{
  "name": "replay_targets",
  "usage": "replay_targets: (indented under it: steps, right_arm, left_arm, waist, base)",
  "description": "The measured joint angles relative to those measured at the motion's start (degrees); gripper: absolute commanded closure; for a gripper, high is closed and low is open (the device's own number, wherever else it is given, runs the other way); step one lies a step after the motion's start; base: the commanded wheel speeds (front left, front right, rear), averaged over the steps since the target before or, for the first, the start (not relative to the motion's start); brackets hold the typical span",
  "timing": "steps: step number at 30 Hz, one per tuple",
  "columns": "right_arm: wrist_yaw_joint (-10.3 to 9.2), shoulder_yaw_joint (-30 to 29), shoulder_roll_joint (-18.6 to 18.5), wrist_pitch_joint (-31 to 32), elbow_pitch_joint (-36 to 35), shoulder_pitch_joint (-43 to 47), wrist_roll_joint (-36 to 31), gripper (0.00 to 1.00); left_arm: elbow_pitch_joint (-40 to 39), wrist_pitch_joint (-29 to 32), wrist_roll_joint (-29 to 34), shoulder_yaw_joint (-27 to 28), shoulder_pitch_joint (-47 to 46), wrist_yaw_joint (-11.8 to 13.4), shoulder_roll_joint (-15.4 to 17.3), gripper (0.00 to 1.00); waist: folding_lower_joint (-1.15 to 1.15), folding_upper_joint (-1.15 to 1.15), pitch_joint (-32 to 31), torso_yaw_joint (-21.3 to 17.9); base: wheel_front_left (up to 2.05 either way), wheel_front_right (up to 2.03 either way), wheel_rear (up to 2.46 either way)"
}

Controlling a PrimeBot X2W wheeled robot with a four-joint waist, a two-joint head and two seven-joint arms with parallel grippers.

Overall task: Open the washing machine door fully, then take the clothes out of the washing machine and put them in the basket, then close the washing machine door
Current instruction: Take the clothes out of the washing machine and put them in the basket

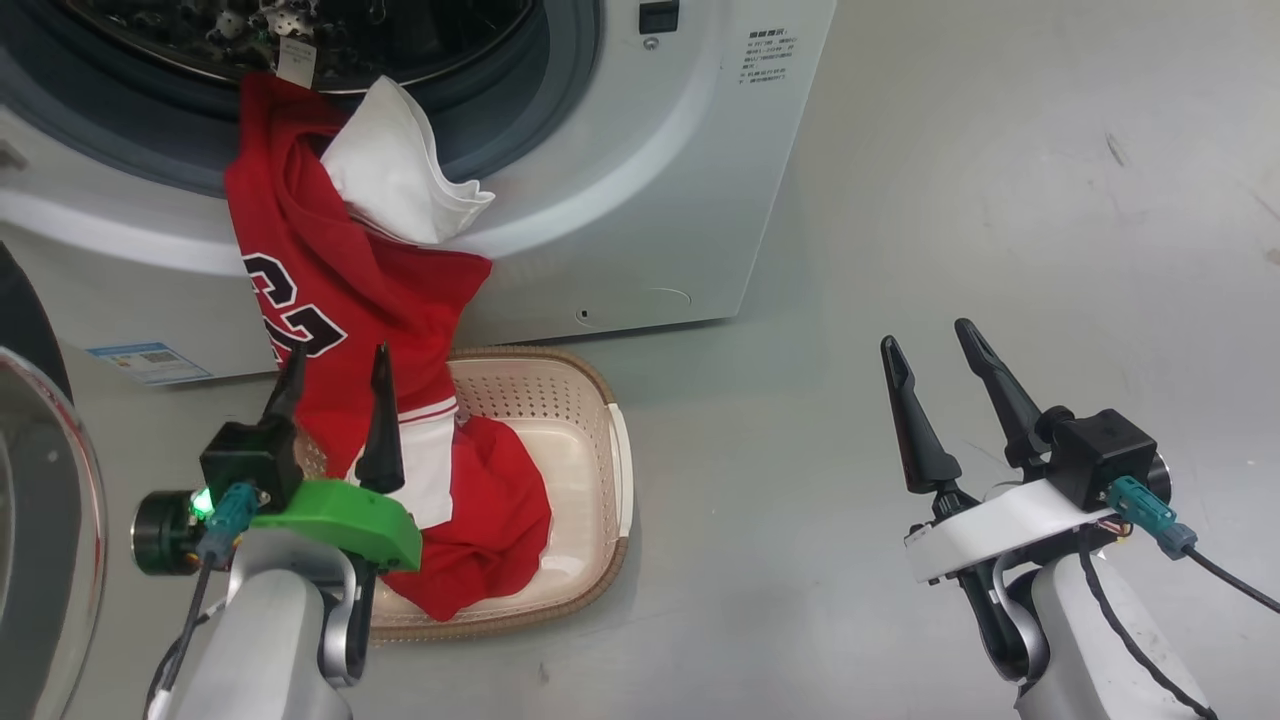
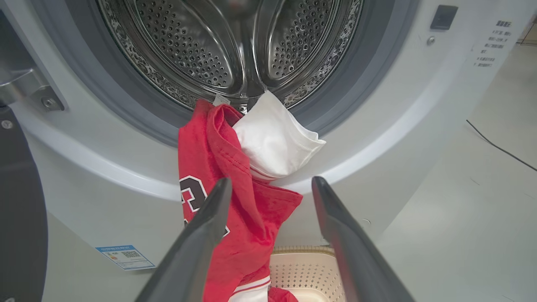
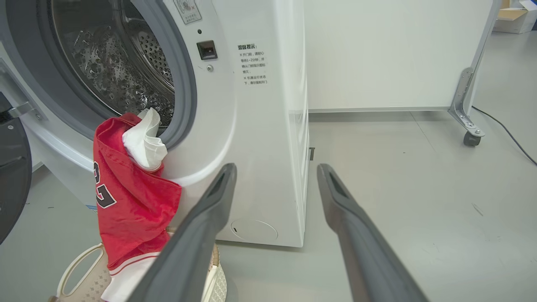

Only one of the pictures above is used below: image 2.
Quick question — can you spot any thin black floor cable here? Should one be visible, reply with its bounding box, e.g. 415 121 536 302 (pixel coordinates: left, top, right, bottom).
467 120 537 172

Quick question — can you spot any perforated stainless steel drum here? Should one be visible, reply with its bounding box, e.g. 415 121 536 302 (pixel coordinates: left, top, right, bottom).
96 0 365 114

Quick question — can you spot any black text warning label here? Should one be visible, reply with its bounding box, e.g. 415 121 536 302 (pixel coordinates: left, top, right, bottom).
474 19 513 68

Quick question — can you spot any grey metal bracket with screw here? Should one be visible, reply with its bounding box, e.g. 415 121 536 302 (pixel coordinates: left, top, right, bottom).
0 69 65 112

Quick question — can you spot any black-rimmed glass washer door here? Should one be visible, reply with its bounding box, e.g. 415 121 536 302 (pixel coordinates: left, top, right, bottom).
0 105 49 302

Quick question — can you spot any cream perforated laundry basket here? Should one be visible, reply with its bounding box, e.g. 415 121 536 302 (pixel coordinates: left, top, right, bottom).
268 245 347 302

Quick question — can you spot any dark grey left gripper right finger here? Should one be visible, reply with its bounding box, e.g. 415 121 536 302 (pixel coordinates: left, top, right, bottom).
311 176 416 302

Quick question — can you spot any blue energy label sticker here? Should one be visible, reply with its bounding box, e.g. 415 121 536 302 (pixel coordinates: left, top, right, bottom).
96 245 156 271

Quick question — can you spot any white front-load washing machine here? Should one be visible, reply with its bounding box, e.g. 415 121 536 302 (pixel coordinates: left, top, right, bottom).
0 0 537 269

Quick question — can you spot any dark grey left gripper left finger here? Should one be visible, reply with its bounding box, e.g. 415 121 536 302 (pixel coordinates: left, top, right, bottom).
134 177 232 302

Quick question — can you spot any red and white jersey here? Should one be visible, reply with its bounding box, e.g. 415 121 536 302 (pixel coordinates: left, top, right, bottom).
178 90 327 302

